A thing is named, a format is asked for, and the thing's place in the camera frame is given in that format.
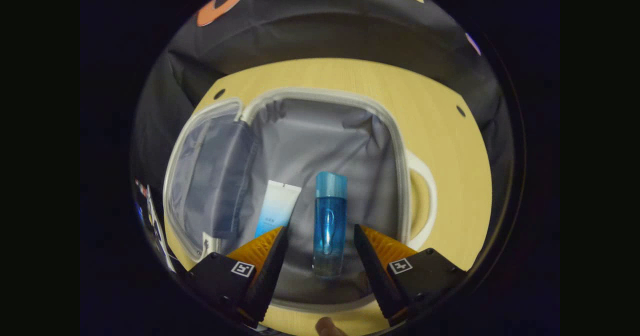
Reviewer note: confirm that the black backdrop cloth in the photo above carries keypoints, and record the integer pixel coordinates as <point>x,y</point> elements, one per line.
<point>310,31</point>

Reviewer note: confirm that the white and blue tube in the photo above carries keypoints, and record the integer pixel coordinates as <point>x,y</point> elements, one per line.
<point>277,206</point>

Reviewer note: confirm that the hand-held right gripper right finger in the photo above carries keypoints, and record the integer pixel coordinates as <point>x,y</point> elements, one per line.
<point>376,276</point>

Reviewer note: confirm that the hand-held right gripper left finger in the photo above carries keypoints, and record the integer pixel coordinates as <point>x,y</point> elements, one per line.
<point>265,276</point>

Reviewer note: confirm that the round black table grommet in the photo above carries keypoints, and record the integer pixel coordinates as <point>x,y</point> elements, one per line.
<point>460,111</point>
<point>219,94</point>

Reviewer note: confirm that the white suitcase with grey lining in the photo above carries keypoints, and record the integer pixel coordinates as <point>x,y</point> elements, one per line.
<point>325,136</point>

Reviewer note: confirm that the blue bottle with blue cap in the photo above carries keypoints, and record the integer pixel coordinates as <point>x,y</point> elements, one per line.
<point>330,226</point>

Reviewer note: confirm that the bright monitor screen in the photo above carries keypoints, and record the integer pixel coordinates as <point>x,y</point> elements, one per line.
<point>142,196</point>

